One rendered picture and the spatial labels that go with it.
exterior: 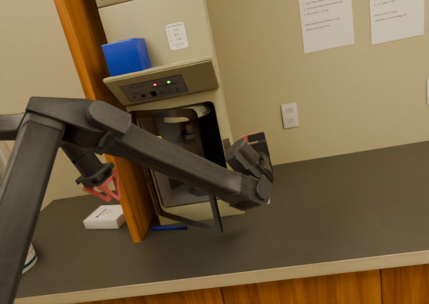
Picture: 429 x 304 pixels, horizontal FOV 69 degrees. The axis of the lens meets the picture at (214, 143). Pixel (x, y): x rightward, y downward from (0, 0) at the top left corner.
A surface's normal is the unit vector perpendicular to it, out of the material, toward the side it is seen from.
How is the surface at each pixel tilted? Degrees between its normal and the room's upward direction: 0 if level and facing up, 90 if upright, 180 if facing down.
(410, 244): 0
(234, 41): 90
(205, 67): 135
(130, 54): 90
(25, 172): 63
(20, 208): 67
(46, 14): 90
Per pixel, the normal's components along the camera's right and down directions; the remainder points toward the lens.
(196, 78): 0.09, 0.88
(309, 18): -0.07, 0.32
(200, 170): 0.61, -0.32
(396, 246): -0.20, -0.93
